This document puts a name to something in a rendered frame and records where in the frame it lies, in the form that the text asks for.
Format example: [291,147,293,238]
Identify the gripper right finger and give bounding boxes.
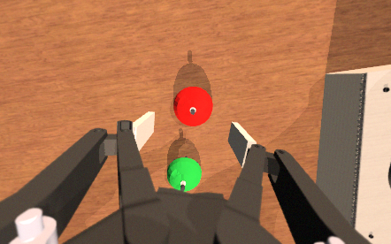
[213,122,372,244]

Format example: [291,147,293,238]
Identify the red bell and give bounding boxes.
[173,87,212,126]

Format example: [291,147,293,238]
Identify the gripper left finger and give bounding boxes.
[0,111,170,244]

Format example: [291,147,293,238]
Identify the green bell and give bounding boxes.
[167,156,202,191]

